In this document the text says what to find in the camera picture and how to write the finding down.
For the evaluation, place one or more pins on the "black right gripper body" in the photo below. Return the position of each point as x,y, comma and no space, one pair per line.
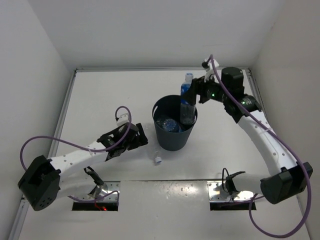
210,90

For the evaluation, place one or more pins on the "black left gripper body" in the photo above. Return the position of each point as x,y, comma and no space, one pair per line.
137,140

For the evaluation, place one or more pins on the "clear unlabelled plastic bottle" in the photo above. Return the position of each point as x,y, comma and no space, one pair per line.
156,156

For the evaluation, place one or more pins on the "blue capped plastic bottle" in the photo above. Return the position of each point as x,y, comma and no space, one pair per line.
168,124

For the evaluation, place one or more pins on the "clear bottle orange blue label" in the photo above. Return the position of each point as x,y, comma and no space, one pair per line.
180,128

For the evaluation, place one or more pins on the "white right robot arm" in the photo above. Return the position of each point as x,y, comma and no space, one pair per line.
286,177

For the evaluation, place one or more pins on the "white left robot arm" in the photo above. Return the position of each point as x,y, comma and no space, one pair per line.
41,182

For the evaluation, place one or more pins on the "dark grey garbage bin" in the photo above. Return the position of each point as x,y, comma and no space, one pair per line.
170,106

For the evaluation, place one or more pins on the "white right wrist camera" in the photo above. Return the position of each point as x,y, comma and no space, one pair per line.
208,65

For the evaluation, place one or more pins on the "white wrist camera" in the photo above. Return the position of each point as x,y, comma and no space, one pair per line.
208,65
122,119

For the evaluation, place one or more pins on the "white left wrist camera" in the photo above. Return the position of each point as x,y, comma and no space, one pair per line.
122,119

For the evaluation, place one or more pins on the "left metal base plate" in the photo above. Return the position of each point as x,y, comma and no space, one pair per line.
107,192

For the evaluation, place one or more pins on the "metal base plate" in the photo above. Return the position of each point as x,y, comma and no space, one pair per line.
217,195
107,192

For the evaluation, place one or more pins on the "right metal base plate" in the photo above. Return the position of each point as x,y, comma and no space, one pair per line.
217,195

